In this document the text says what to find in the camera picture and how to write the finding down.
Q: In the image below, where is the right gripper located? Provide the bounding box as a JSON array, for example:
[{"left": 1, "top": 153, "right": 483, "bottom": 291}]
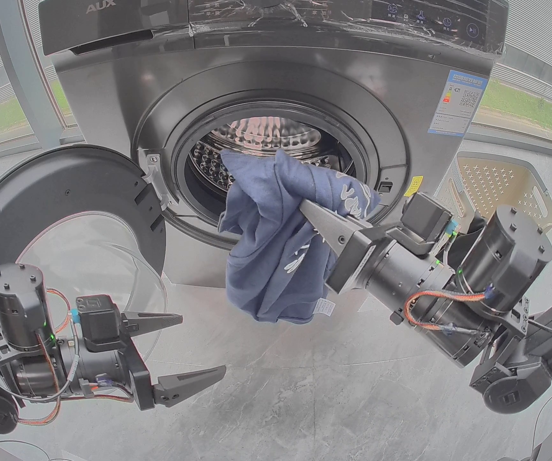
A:
[{"left": 299, "top": 199, "right": 455, "bottom": 314}]

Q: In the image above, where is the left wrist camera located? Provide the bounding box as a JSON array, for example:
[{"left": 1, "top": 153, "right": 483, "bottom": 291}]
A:
[{"left": 75, "top": 294, "right": 129, "bottom": 352}]

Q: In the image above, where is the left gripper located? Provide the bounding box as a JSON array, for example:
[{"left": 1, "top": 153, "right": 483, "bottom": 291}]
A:
[{"left": 71, "top": 311, "right": 228, "bottom": 412}]

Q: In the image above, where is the cream laundry basket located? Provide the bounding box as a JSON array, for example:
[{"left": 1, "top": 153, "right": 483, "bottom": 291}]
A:
[{"left": 441, "top": 153, "right": 552, "bottom": 258}]

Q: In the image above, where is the washing machine door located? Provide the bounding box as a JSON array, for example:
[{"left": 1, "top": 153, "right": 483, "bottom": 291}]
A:
[{"left": 0, "top": 144, "right": 169, "bottom": 357}]

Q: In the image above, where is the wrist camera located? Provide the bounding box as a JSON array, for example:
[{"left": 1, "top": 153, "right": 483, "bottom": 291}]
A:
[
  {"left": 386, "top": 192, "right": 454, "bottom": 258},
  {"left": 75, "top": 294, "right": 129, "bottom": 352}
]

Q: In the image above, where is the dark blue T-shirt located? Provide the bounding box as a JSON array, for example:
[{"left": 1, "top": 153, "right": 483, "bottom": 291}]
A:
[{"left": 218, "top": 149, "right": 382, "bottom": 326}]

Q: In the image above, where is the grey washing machine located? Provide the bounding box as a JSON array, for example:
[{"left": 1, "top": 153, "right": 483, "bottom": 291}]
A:
[{"left": 38, "top": 0, "right": 508, "bottom": 291}]

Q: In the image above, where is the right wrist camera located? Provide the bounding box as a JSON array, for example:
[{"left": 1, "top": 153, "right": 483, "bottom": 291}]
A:
[{"left": 386, "top": 192, "right": 454, "bottom": 258}]

